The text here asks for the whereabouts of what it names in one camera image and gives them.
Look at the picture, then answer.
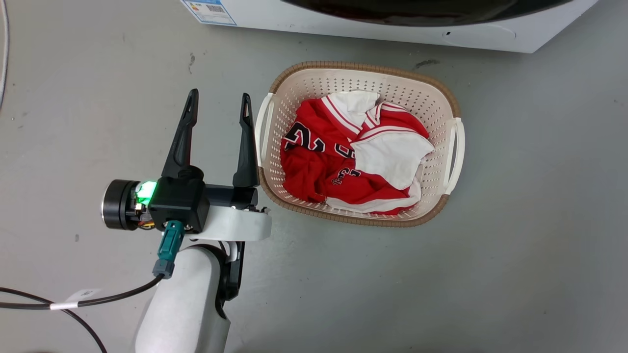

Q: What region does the white cable tag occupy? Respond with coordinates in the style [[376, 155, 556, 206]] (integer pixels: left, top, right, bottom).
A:
[[49, 289, 102, 311]]

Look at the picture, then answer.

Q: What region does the beige perforated laundry basket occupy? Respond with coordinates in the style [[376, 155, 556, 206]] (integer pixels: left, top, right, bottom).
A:
[[254, 61, 466, 228]]

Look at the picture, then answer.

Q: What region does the white washing machine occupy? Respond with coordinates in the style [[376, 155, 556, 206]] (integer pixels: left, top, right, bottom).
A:
[[179, 0, 601, 54]]

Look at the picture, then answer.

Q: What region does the thin black cable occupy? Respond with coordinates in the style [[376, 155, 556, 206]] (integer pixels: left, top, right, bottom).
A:
[[0, 287, 107, 353]]

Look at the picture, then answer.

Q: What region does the red and white jersey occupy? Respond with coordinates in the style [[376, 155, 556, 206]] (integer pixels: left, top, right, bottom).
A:
[[280, 90, 436, 217]]

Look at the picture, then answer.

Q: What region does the white filter cover flap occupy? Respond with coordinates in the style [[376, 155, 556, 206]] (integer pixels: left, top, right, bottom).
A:
[[441, 24, 518, 44]]

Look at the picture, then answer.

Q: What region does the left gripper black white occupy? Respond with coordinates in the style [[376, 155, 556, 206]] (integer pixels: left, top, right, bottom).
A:
[[101, 89, 272, 242]]

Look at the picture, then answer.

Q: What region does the grey cable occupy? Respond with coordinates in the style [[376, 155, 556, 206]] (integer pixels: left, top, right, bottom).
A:
[[0, 0, 11, 109]]

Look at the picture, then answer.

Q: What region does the dark glass washing machine door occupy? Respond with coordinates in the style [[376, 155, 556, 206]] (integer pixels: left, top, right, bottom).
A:
[[282, 0, 573, 27]]

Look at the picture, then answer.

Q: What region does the black cable with teal connector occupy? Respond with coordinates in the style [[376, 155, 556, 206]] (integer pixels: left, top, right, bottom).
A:
[[0, 220, 186, 310]]

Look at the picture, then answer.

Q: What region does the energy label sticker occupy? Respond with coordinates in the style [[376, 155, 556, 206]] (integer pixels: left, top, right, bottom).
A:
[[181, 0, 237, 26]]

